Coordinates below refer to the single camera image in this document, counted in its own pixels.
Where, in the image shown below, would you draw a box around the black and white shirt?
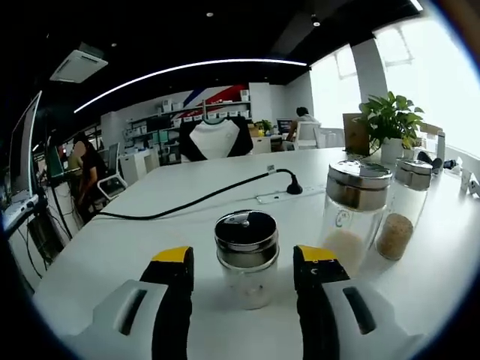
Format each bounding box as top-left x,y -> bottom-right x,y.
178,115 -> 254,163

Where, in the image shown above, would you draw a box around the white thermos bottle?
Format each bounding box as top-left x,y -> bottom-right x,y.
436,130 -> 447,166

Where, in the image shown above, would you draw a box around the black power cable with plug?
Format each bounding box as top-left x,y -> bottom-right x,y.
95,167 -> 304,221

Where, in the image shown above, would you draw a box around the shelving rack with white bins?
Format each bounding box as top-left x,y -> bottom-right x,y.
125,88 -> 252,140

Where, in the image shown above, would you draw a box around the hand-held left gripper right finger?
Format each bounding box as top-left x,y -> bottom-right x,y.
292,244 -> 425,360

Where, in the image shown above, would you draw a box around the small seasoning bottle white powder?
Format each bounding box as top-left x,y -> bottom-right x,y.
214,209 -> 280,311

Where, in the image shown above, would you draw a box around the black rounded object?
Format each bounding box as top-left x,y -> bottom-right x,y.
417,151 -> 444,174

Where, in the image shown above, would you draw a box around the white power strip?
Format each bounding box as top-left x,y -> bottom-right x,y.
256,184 -> 327,206

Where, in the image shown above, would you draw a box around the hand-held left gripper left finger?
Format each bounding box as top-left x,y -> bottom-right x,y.
69,245 -> 196,360

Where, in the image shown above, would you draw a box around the brown cardboard box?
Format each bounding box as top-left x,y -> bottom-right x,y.
342,112 -> 372,157

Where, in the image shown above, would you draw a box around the white mesh office chair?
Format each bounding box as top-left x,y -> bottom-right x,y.
96,142 -> 128,202

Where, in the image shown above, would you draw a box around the white laptop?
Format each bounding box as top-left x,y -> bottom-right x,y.
1,89 -> 44,227

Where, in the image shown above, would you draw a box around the green potted plant white pot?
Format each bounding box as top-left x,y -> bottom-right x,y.
358,91 -> 427,164

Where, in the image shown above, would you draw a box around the curved ceiling light strip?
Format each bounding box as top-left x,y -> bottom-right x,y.
73,58 -> 309,114

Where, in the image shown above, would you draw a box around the large seasoning bottle brown granules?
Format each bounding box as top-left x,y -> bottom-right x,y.
376,157 -> 433,262

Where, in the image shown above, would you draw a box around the large seasoning bottle pale powder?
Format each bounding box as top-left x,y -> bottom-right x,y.
318,159 -> 394,272

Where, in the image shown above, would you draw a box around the white ceiling air conditioner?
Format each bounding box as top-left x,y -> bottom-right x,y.
49,43 -> 110,83

